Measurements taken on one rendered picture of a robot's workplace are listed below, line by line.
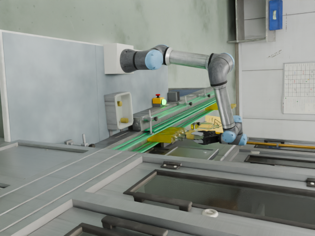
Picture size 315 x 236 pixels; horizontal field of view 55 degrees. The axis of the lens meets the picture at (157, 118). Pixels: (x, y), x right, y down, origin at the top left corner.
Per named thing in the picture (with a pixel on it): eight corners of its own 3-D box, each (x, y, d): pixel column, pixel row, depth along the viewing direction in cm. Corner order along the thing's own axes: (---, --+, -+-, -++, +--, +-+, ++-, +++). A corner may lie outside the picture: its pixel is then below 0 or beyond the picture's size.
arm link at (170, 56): (145, 47, 191) (230, 59, 169) (155, 42, 203) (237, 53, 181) (145, 65, 197) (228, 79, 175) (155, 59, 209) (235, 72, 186)
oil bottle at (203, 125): (191, 129, 286) (218, 130, 273) (190, 122, 285) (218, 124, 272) (193, 127, 291) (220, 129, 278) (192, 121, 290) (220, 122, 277)
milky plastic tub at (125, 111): (107, 129, 196) (118, 130, 192) (104, 94, 191) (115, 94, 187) (123, 123, 211) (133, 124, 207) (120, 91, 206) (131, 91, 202)
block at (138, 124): (132, 130, 210) (140, 131, 207) (131, 117, 208) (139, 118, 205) (135, 129, 213) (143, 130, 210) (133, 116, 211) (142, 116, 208)
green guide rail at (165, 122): (144, 130, 211) (154, 131, 207) (144, 129, 210) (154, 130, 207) (220, 95, 361) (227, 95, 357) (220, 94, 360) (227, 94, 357)
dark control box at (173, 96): (167, 101, 270) (176, 101, 266) (167, 92, 268) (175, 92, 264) (171, 99, 277) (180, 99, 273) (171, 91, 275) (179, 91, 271)
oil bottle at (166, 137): (147, 141, 215) (174, 143, 205) (146, 133, 214) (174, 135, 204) (151, 139, 220) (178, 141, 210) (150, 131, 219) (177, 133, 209)
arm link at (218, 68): (220, 61, 161) (238, 143, 175) (226, 56, 169) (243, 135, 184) (200, 64, 167) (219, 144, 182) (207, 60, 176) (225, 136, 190)
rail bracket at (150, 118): (141, 134, 207) (157, 135, 201) (139, 109, 204) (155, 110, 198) (143, 133, 210) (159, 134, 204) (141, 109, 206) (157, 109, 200)
